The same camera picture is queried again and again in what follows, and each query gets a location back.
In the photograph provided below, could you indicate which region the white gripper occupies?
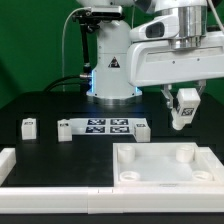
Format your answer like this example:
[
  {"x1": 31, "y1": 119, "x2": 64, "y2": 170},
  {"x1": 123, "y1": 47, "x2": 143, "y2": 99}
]
[{"x1": 127, "y1": 15, "x2": 224, "y2": 109}]

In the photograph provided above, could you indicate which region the white square tabletop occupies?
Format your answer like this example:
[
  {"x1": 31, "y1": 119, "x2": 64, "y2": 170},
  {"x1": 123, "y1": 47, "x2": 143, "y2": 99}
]
[{"x1": 113, "y1": 143, "x2": 224, "y2": 187}]

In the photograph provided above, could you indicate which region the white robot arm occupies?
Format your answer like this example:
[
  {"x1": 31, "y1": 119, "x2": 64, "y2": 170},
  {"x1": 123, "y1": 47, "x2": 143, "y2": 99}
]
[{"x1": 77, "y1": 0, "x2": 224, "y2": 104}]

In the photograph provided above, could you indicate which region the white fiducial marker sheet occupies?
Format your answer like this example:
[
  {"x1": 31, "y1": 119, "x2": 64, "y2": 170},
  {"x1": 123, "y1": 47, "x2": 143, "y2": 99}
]
[{"x1": 70, "y1": 118, "x2": 148, "y2": 135}]

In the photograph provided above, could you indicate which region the white U-shaped obstacle fence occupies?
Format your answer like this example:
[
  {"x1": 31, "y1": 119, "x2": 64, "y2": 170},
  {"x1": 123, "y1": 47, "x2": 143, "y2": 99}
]
[{"x1": 0, "y1": 148, "x2": 224, "y2": 214}]

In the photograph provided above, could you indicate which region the black cable bundle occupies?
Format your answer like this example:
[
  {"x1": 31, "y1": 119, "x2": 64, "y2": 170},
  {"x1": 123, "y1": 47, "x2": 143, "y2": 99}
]
[{"x1": 43, "y1": 75, "x2": 93, "y2": 93}]

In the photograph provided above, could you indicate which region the black camera on stand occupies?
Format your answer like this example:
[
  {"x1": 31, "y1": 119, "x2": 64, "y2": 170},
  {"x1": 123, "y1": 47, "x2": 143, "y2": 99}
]
[{"x1": 72, "y1": 6, "x2": 124, "y2": 90}]

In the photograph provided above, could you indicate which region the white cable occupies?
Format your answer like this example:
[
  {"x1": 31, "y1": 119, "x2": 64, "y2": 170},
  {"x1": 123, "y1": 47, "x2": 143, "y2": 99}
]
[{"x1": 61, "y1": 7, "x2": 88, "y2": 93}]

